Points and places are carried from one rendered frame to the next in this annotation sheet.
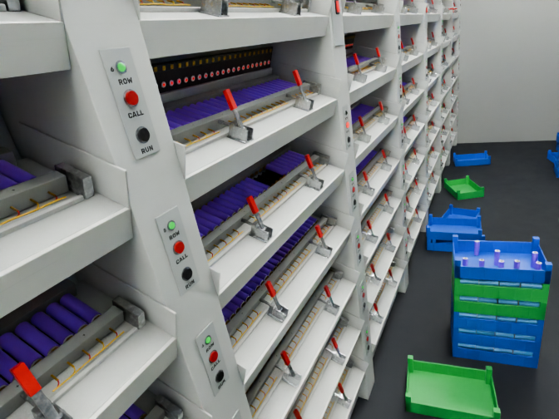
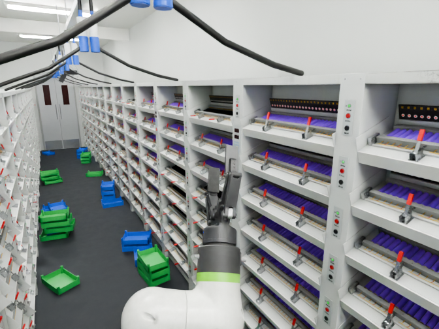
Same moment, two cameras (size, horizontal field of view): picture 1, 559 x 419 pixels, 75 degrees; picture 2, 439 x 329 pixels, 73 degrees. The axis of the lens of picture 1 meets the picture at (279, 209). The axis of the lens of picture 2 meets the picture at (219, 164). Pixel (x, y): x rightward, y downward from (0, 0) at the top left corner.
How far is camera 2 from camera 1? 121 cm
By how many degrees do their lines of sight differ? 108
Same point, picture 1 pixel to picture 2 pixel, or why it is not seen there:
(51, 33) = (326, 198)
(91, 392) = (304, 268)
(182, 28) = (370, 215)
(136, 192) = (327, 241)
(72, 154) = not seen: hidden behind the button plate
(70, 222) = (317, 234)
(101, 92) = (330, 215)
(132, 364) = (311, 275)
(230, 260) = (363, 307)
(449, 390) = not seen: outside the picture
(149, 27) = (354, 208)
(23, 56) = (321, 199)
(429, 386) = not seen: outside the picture
